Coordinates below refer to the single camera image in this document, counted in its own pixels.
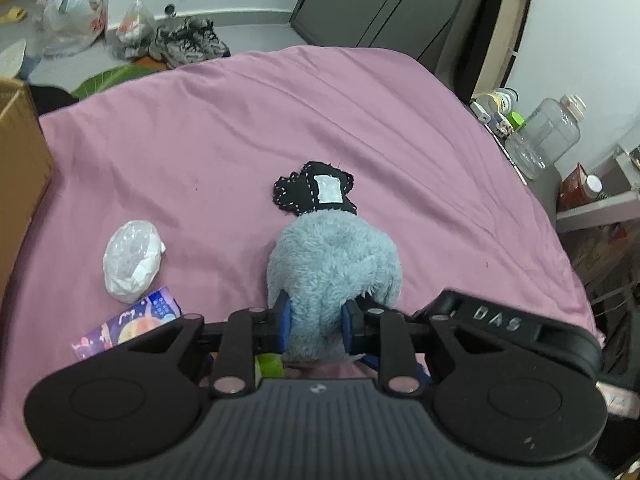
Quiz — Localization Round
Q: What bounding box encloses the cardboard box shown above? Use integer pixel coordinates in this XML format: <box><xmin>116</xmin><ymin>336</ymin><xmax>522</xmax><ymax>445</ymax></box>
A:
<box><xmin>0</xmin><ymin>77</ymin><xmax>55</xmax><ymax>306</ymax></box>

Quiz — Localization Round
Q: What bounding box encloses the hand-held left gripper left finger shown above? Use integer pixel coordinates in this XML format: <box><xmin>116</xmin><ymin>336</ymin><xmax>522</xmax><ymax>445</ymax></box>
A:
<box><xmin>124</xmin><ymin>290</ymin><xmax>292</xmax><ymax>397</ymax></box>

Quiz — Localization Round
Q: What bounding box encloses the white-lidded jar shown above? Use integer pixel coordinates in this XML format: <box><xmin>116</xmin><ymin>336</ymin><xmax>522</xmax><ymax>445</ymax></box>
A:
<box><xmin>475</xmin><ymin>88</ymin><xmax>521</xmax><ymax>117</ymax></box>

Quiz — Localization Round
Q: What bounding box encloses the white shelf unit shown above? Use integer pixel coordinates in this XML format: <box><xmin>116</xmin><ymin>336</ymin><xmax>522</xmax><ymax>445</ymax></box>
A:
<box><xmin>554</xmin><ymin>146</ymin><xmax>640</xmax><ymax>341</ymax></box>

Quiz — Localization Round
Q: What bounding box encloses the colourful printed packet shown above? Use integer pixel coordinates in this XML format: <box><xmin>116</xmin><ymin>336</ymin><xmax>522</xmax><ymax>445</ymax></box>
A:
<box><xmin>70</xmin><ymin>285</ymin><xmax>184</xmax><ymax>363</ymax></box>

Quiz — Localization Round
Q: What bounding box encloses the white plastic-wrapped bundle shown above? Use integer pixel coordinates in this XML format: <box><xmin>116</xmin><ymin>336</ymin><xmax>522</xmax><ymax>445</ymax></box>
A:
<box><xmin>103</xmin><ymin>220</ymin><xmax>166</xmax><ymax>304</ymax></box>

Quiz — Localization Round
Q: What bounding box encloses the dark grey wardrobe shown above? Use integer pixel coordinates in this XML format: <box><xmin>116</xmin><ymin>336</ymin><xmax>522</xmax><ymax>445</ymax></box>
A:
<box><xmin>289</xmin><ymin>0</ymin><xmax>533</xmax><ymax>105</ymax></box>

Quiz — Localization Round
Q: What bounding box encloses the yellow-green ball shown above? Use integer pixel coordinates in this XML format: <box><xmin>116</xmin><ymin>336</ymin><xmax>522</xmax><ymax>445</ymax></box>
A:
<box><xmin>256</xmin><ymin>354</ymin><xmax>285</xmax><ymax>380</ymax></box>

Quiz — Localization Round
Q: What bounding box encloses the pink bed sheet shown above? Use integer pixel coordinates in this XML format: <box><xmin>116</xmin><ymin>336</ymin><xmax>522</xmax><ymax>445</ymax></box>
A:
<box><xmin>0</xmin><ymin>45</ymin><xmax>601</xmax><ymax>480</ymax></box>

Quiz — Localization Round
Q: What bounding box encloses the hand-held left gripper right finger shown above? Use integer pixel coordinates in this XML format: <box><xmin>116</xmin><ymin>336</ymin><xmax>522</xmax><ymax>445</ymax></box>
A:
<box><xmin>341</xmin><ymin>297</ymin><xmax>471</xmax><ymax>397</ymax></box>

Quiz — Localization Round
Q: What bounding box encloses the green leaf-shaped cushion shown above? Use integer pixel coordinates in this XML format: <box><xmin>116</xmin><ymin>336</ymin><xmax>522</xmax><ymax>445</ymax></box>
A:
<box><xmin>71</xmin><ymin>63</ymin><xmax>155</xmax><ymax>101</ymax></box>

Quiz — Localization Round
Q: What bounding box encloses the grey fluffy plush toy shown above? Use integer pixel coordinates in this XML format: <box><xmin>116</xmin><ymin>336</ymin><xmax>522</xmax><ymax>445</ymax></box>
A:
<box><xmin>265</xmin><ymin>208</ymin><xmax>404</xmax><ymax>365</ymax></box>

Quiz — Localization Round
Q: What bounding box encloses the black felt patch toy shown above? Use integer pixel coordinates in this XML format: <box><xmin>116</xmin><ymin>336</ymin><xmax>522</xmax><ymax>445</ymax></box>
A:
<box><xmin>272</xmin><ymin>160</ymin><xmax>359</xmax><ymax>218</ymax></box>

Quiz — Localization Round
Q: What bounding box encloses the red snack canister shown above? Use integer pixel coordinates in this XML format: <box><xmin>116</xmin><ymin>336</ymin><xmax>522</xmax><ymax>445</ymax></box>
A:
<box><xmin>558</xmin><ymin>162</ymin><xmax>605</xmax><ymax>211</ymax></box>

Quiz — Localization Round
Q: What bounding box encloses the clear plastic jar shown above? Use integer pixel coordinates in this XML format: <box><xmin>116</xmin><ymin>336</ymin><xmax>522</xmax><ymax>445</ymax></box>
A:
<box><xmin>505</xmin><ymin>94</ymin><xmax>587</xmax><ymax>181</ymax></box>

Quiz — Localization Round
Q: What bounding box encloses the small clear plastic bag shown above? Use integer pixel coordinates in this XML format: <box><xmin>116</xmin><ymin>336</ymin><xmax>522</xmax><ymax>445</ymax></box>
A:
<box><xmin>111</xmin><ymin>0</ymin><xmax>157</xmax><ymax>61</ymax></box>

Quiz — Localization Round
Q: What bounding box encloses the large white plastic bag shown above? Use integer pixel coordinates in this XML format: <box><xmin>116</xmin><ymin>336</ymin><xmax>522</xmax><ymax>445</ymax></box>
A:
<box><xmin>33</xmin><ymin>0</ymin><xmax>107</xmax><ymax>57</ymax></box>

